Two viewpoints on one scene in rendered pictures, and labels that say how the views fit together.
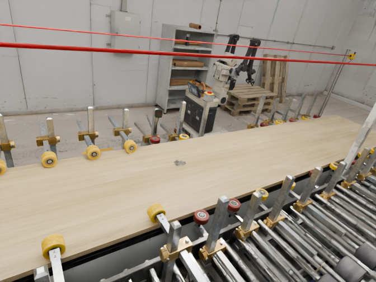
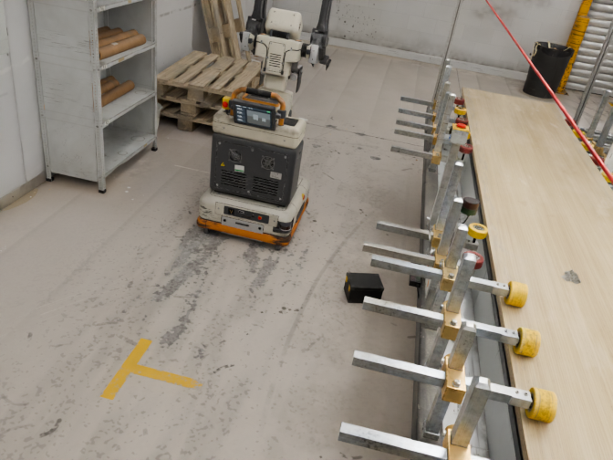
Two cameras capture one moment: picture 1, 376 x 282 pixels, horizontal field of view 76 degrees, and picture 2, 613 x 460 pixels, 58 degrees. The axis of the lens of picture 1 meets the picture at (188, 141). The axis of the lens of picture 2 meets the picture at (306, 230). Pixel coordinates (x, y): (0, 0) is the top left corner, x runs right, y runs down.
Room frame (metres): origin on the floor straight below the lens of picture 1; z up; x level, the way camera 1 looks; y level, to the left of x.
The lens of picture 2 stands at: (0.90, 2.02, 1.96)
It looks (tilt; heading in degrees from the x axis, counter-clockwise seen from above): 30 degrees down; 313
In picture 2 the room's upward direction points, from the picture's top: 9 degrees clockwise
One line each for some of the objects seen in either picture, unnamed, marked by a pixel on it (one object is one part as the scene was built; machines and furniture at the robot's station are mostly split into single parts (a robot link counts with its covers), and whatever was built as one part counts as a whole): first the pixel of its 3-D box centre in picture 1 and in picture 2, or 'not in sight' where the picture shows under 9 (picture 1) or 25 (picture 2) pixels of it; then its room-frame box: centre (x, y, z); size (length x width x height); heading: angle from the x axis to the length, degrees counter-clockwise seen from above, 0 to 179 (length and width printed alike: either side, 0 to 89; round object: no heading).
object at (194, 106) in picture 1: (201, 107); (258, 148); (3.45, -0.11, 0.59); 0.55 x 0.34 x 0.83; 36
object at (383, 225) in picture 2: (172, 135); (426, 235); (1.97, 0.16, 0.82); 0.43 x 0.03 x 0.04; 37
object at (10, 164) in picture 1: (6, 149); (452, 454); (1.21, 1.10, 0.92); 0.04 x 0.04 x 0.48; 37
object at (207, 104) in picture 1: (203, 122); (443, 186); (2.11, -0.12, 0.93); 0.05 x 0.05 x 0.45; 37
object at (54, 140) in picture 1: (48, 140); (452, 377); (1.34, 0.91, 0.95); 0.14 x 0.06 x 0.05; 127
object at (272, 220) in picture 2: (185, 131); (246, 214); (3.30, 0.07, 0.23); 0.41 x 0.02 x 0.08; 36
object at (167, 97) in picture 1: (183, 71); (101, 65); (4.78, 0.31, 0.78); 0.90 x 0.45 x 1.55; 127
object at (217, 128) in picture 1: (201, 131); (256, 201); (3.51, -0.19, 0.16); 0.67 x 0.64 x 0.25; 126
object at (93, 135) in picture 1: (88, 135); (451, 318); (1.49, 0.71, 0.95); 0.14 x 0.06 x 0.05; 127
